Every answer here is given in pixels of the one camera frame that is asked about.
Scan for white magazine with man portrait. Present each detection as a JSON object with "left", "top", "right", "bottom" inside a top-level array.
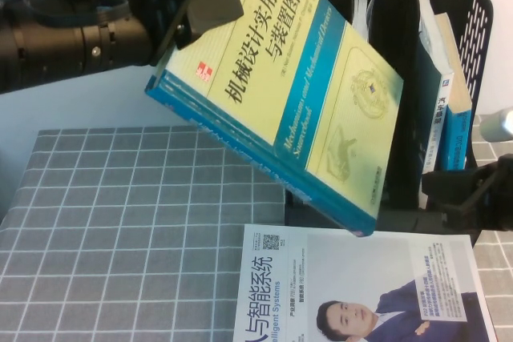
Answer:
[{"left": 232, "top": 223, "right": 497, "bottom": 342}]

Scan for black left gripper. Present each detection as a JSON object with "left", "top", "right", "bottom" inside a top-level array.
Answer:
[{"left": 135, "top": 0, "right": 244, "bottom": 67}]

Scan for yellow mechanical devices book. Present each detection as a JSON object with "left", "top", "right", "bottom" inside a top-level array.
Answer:
[{"left": 144, "top": 0, "right": 404, "bottom": 238}]

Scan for blue spine book cream pages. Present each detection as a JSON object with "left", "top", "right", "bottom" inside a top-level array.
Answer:
[{"left": 434, "top": 12, "right": 474, "bottom": 171}]

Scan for black spine mobile robot book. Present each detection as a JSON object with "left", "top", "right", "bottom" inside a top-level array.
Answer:
[{"left": 352, "top": 0, "right": 376, "bottom": 41}]

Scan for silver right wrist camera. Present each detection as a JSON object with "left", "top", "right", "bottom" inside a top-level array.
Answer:
[{"left": 479, "top": 107, "right": 513, "bottom": 143}]

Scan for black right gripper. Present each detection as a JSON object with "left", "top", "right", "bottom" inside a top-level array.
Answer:
[{"left": 422, "top": 156, "right": 513, "bottom": 232}]

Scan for black three-slot book stand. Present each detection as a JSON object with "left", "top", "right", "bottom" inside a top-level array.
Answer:
[{"left": 284, "top": 0, "right": 493, "bottom": 239}]

